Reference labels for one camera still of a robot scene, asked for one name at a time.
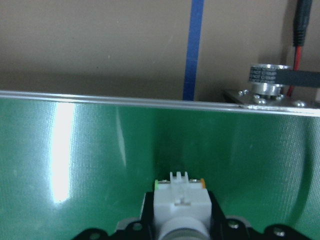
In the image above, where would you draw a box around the red black conveyor cable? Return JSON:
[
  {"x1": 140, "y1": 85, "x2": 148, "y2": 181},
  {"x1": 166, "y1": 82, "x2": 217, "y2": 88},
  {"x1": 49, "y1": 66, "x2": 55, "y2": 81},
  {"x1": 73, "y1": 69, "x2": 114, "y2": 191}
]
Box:
[{"x1": 284, "y1": 0, "x2": 315, "y2": 97}]

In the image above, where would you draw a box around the white green push button switch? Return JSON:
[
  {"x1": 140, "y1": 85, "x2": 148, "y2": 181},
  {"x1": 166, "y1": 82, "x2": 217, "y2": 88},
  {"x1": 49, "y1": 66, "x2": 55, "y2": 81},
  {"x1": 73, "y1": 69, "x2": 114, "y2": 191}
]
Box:
[{"x1": 152, "y1": 171, "x2": 214, "y2": 240}]

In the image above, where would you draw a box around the green belt conveyor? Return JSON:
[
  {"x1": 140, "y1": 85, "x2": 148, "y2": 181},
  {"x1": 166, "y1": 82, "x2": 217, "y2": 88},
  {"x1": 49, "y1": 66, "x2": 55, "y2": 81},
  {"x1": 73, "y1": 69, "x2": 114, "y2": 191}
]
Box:
[{"x1": 0, "y1": 63, "x2": 320, "y2": 240}]

